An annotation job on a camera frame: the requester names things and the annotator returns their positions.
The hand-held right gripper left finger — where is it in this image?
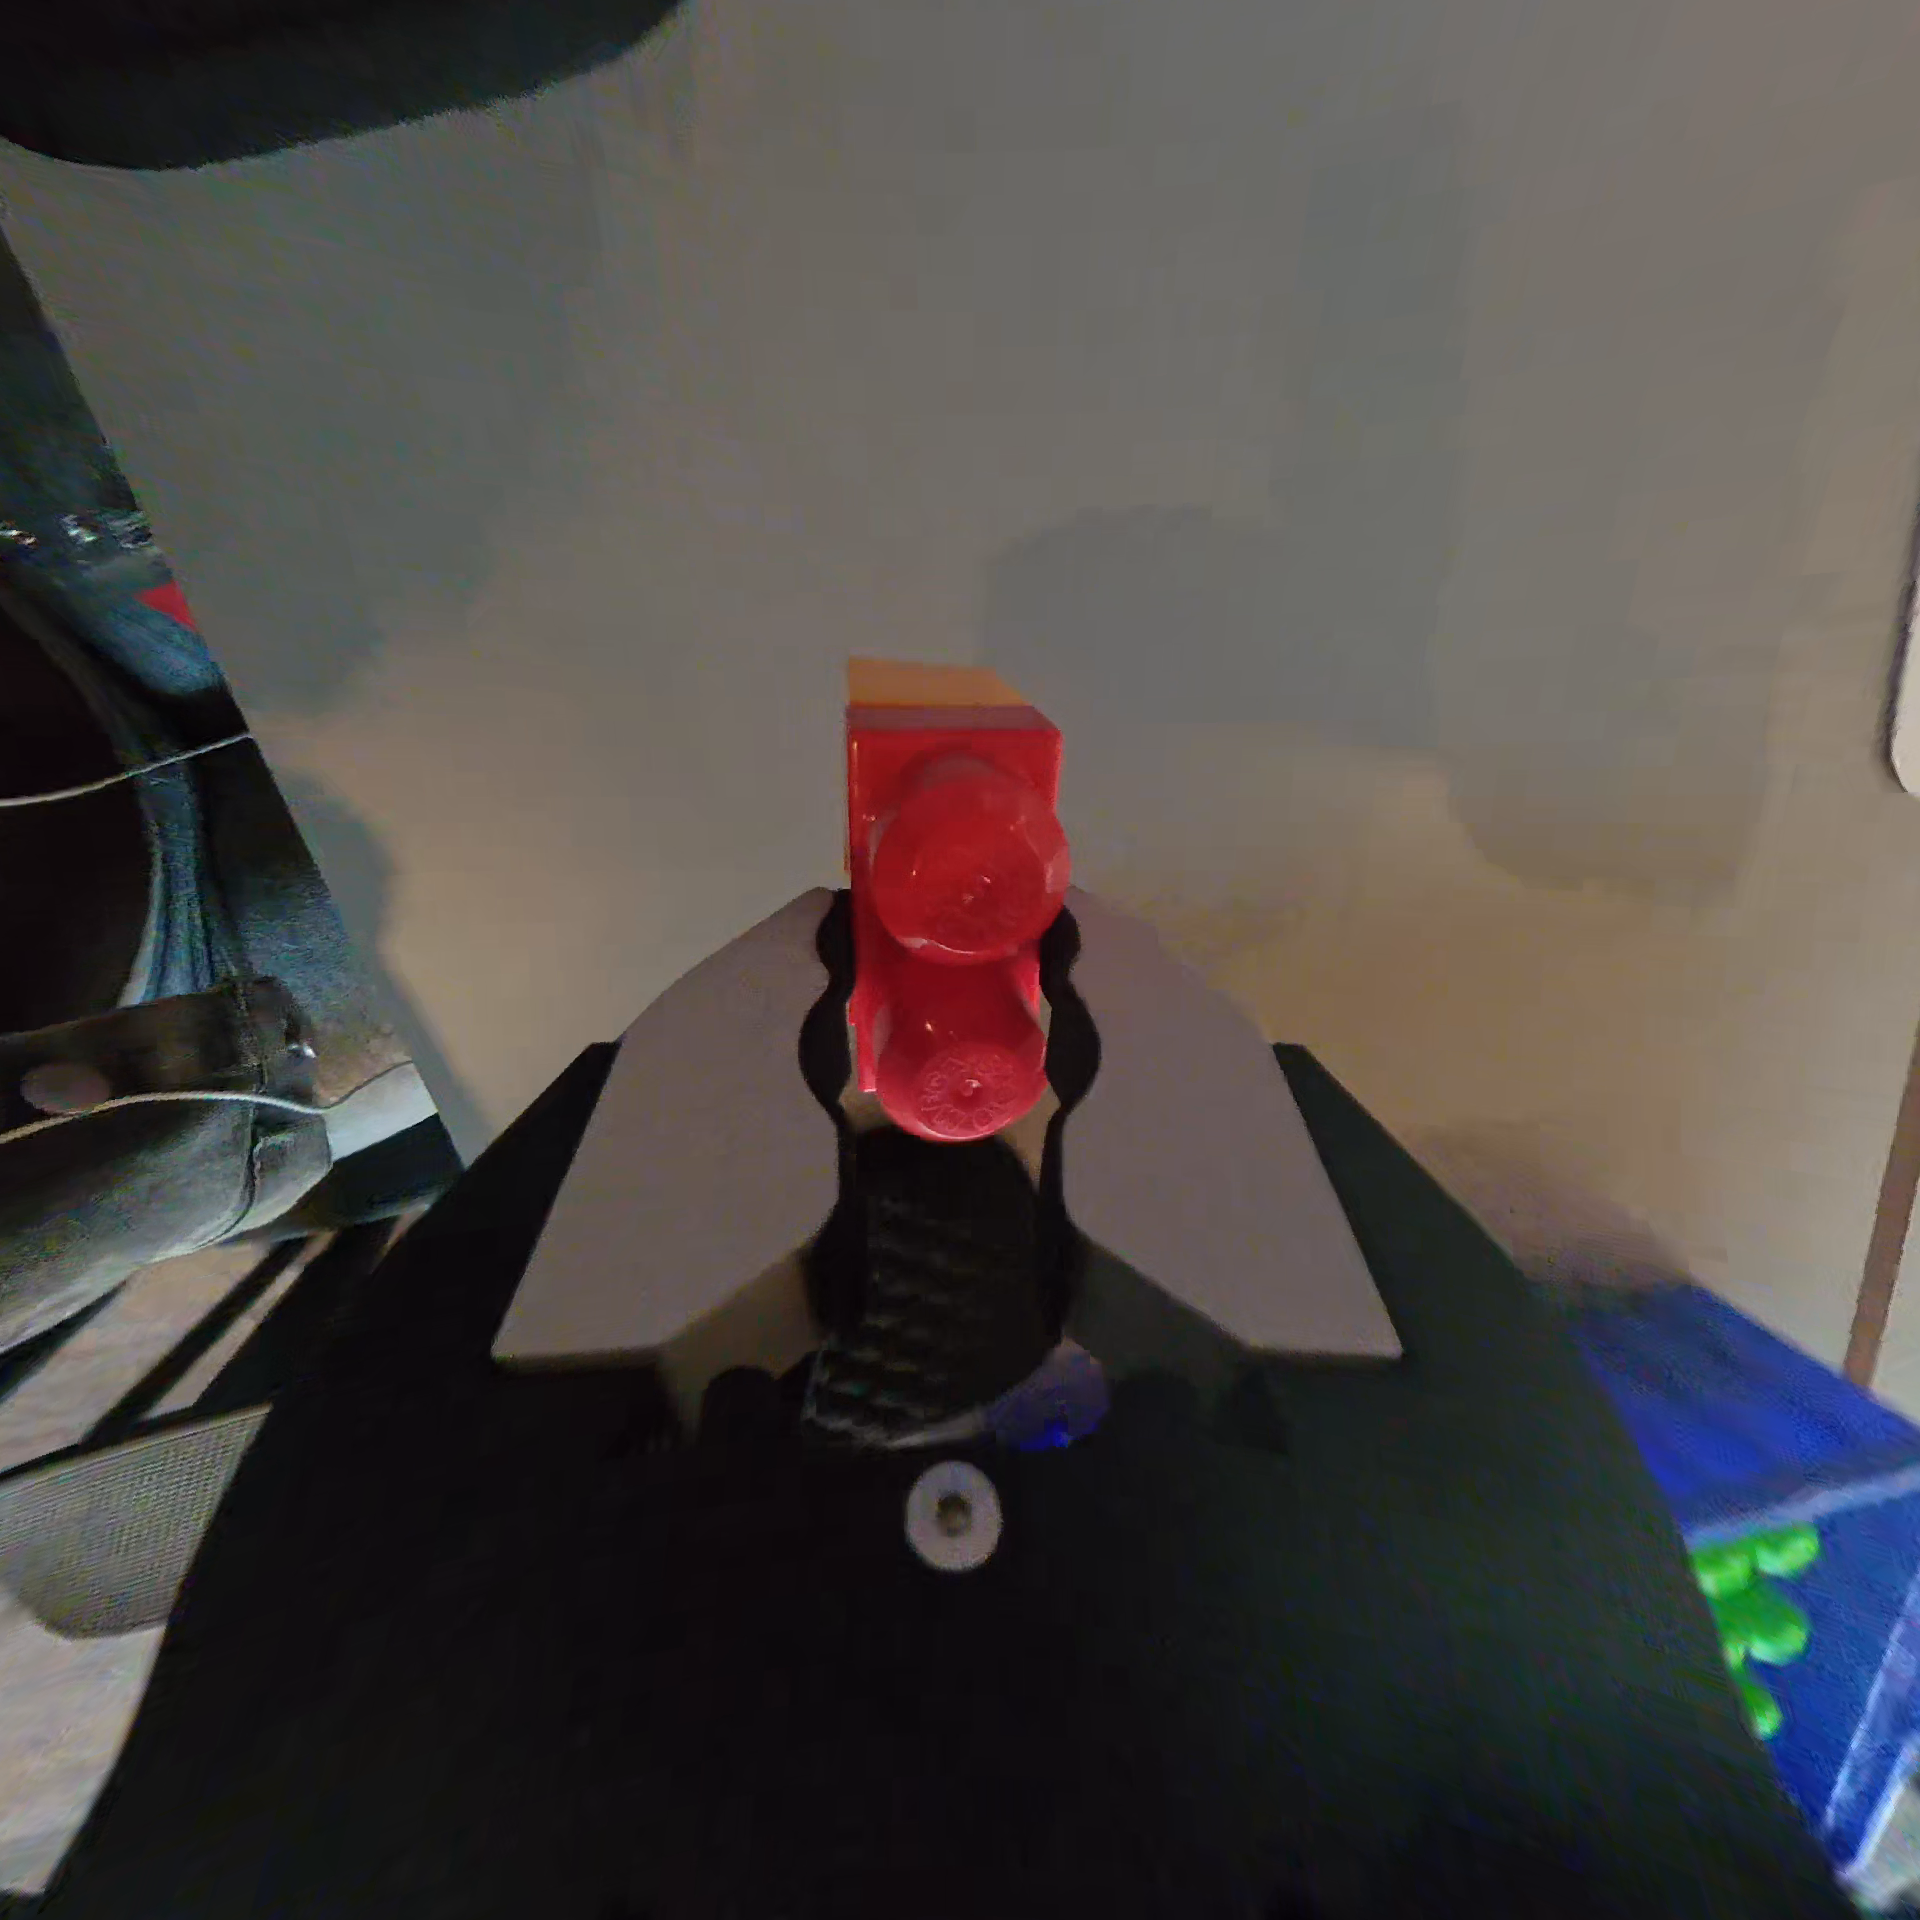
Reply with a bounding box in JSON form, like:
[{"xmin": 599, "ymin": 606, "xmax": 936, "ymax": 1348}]
[{"xmin": 486, "ymin": 889, "xmax": 863, "ymax": 1383}]

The blue plastic bin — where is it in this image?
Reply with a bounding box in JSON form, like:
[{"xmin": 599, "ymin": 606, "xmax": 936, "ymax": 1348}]
[{"xmin": 984, "ymin": 1283, "xmax": 1920, "ymax": 1920}]

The person's leg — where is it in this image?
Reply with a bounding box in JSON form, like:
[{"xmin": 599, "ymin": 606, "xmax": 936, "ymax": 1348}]
[{"xmin": 0, "ymin": 256, "xmax": 458, "ymax": 1358}]

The orange building block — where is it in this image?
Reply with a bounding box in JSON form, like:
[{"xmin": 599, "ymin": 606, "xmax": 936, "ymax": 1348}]
[{"xmin": 844, "ymin": 659, "xmax": 1039, "ymax": 727}]

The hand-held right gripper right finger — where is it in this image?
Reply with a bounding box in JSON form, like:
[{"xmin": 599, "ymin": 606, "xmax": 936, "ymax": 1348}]
[{"xmin": 1031, "ymin": 889, "xmax": 1406, "ymax": 1383}]

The white earphone cable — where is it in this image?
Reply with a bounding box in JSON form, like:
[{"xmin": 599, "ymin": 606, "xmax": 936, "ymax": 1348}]
[{"xmin": 0, "ymin": 731, "xmax": 258, "ymax": 819}]

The red two-stud building block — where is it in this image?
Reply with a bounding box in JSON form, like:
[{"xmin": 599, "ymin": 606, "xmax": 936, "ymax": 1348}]
[{"xmin": 839, "ymin": 707, "xmax": 1075, "ymax": 1148}]

